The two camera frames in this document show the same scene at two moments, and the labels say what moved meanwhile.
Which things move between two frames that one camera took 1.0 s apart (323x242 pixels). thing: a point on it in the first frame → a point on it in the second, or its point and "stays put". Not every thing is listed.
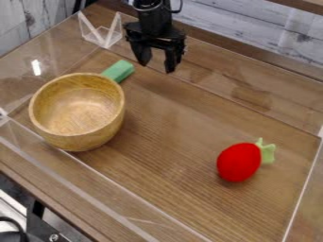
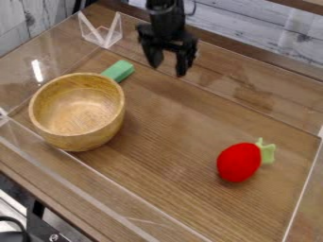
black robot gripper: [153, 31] → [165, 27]
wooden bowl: [77, 111] stays put
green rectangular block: [118, 71] stays put
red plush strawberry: [240, 160] stays put
